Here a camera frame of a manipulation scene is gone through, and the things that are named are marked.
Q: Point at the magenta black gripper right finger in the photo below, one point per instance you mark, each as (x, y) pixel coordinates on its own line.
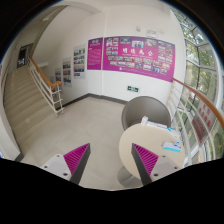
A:
(150, 166)

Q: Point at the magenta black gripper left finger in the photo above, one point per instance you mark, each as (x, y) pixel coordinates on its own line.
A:
(69, 166)

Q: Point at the white blue charger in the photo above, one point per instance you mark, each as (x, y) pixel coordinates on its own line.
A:
(172, 146)

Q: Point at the round white table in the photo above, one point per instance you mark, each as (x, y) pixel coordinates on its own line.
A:
(151, 138)

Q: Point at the white power strip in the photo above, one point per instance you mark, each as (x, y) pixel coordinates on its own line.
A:
(145, 121)

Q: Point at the grey round chair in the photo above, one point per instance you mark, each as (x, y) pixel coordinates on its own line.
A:
(138, 107)

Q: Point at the red white banner sign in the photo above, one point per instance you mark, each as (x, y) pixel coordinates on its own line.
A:
(203, 121)

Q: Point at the green exit sign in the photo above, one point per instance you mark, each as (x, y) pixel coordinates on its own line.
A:
(134, 89)

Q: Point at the staircase with wooden handrail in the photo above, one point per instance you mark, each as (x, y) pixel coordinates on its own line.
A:
(30, 99)

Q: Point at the curved wooden handrail right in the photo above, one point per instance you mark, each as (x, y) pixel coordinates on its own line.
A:
(206, 101)

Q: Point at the white photo board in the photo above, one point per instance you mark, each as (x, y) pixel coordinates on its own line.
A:
(79, 56)

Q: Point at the black notice board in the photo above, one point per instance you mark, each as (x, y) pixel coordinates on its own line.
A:
(23, 55)

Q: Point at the large magenta wall poster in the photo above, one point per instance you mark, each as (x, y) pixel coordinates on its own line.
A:
(140, 55)

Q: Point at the small magenta wall poster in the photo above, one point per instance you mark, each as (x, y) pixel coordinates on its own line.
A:
(94, 56)

